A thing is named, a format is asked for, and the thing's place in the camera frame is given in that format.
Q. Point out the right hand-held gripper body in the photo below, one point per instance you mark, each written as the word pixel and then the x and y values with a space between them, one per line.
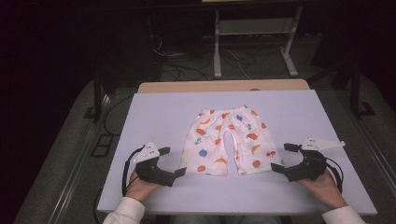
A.
pixel 306 168

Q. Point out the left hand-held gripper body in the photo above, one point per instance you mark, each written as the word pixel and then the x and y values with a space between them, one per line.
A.
pixel 152 172

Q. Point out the white fruit print pants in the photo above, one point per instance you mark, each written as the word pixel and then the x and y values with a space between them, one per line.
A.
pixel 246 146

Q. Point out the person's left hand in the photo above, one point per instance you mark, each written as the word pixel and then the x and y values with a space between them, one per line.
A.
pixel 141 189

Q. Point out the person's right hand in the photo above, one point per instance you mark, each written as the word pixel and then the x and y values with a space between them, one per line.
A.
pixel 325 191

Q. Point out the wooden table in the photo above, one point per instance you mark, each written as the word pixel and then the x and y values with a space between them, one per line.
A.
pixel 218 86

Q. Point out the black metal stand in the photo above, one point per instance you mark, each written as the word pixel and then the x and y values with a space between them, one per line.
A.
pixel 97 93
pixel 355 90

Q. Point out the white metal desk frame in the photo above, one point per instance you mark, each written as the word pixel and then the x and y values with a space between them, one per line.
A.
pixel 218 43

